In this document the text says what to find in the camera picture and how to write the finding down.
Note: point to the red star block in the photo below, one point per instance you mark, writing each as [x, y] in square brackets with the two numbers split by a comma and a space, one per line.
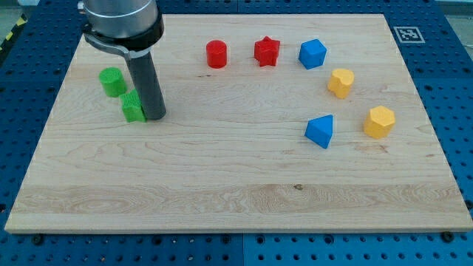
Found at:
[266, 51]

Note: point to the green star block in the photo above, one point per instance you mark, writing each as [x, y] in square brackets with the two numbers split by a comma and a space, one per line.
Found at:
[131, 107]

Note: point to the yellow heart block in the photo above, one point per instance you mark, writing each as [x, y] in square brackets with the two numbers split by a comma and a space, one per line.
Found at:
[340, 82]

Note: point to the wooden board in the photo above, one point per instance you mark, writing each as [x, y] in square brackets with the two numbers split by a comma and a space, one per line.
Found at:
[230, 156]

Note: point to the blue triangular prism block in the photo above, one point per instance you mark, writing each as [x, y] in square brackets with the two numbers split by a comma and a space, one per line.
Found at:
[320, 130]

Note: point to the red cylinder block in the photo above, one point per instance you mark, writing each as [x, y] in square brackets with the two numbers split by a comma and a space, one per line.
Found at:
[216, 52]

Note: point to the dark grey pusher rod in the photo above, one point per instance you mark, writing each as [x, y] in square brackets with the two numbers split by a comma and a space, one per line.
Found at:
[144, 77]

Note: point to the blue cube block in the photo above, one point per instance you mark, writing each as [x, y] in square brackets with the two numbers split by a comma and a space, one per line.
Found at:
[312, 54]

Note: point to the green cylinder block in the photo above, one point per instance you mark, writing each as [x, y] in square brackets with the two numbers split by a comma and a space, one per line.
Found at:
[112, 82]

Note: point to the yellow hexagon block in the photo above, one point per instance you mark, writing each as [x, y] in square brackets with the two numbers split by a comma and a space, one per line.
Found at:
[379, 122]

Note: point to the white fiducial marker tag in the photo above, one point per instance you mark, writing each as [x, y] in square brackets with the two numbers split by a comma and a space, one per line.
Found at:
[409, 35]

